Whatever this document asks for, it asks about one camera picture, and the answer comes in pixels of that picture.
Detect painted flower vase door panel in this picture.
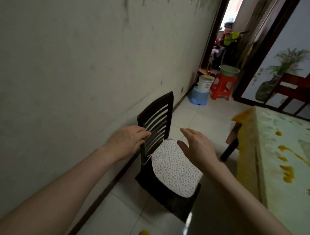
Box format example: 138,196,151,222
232,0,310,120

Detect dark wooden slatted chair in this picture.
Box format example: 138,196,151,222
135,91,202,224

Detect reddish brown wooden chair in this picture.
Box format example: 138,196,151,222
265,72,310,119

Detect yellow green garment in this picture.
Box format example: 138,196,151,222
223,31,240,46

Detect person's left forearm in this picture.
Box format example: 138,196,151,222
0,145,119,235

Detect green plastic basin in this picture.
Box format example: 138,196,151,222
219,65,240,77

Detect dark wooden table leg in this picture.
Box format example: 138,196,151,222
220,122,243,162

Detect white patterned seat cushion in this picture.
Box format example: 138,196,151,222
151,139,203,198

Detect person's left hand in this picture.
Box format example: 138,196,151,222
106,125,152,163

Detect person's right hand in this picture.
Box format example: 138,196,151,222
176,128,221,172

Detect blue plastic stool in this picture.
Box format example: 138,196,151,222
188,87,209,106

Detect white plastic bucket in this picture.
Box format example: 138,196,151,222
196,75,215,93

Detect yellow green floral tablecloth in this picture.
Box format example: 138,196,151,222
231,106,310,235

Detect person's right forearm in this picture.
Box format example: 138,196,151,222
205,161,294,235

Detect red plastic stool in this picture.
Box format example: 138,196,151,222
209,73,236,101

